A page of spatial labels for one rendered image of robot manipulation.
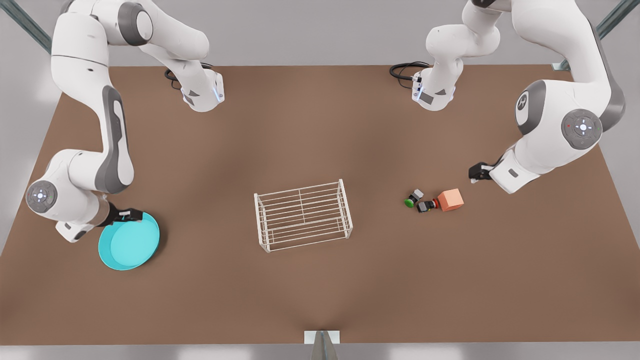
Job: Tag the turquoise plate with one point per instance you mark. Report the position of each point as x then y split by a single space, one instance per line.
129 242

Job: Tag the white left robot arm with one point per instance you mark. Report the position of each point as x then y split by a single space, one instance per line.
550 125

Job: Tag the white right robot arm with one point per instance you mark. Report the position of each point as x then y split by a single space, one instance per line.
80 90

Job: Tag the orange cube block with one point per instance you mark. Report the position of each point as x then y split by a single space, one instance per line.
450 199

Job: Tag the red button switch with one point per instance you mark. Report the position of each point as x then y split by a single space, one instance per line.
427 205

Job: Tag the green button switch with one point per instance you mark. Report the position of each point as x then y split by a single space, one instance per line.
413 197

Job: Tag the silver frame post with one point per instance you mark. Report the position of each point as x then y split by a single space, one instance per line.
322 345
600 30
27 22

